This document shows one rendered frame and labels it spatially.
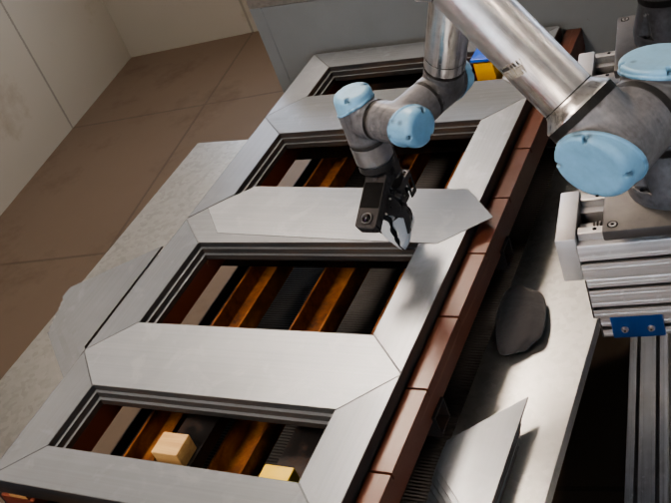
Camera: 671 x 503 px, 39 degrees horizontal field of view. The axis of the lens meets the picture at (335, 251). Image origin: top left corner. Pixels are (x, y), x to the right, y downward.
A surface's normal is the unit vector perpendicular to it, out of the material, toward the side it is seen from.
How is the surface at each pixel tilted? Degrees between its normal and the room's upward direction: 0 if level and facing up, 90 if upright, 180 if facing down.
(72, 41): 90
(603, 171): 96
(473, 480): 0
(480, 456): 0
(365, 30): 90
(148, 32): 90
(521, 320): 9
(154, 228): 0
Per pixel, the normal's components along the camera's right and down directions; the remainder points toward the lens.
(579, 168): -0.57, 0.69
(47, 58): 0.91, -0.09
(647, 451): -0.32, -0.76
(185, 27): -0.25, 0.64
